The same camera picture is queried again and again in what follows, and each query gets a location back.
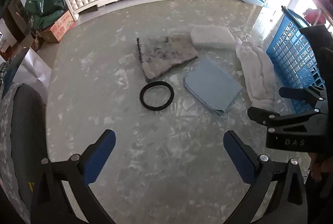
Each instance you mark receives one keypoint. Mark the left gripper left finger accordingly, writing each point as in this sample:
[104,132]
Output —
[95,156]

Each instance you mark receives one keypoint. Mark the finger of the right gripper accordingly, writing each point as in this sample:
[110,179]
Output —
[296,94]
[263,117]

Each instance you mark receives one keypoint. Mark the dark grey chair back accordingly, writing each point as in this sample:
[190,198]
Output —
[23,145]

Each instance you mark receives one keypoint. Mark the silver paper bag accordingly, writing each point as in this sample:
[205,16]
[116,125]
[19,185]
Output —
[27,67]

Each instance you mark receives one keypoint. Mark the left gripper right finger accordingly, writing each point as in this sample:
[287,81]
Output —
[243,157]

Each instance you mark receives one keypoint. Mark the light blue cloth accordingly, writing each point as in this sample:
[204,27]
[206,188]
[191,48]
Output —
[212,86]

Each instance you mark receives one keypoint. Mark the white fluffy towel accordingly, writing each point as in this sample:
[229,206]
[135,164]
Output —
[259,76]

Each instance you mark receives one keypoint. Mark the blue plastic laundry basket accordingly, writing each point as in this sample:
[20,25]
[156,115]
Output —
[292,55]

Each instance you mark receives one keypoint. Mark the green plastic bag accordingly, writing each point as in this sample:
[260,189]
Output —
[43,13]

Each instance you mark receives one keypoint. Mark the clothes drying rack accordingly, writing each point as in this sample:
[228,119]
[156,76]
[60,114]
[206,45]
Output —
[321,15]

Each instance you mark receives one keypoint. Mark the cardboard box red print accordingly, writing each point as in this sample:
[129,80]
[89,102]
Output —
[54,33]

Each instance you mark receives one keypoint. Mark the grey fuzzy mat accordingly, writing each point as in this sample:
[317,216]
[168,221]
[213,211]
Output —
[159,55]

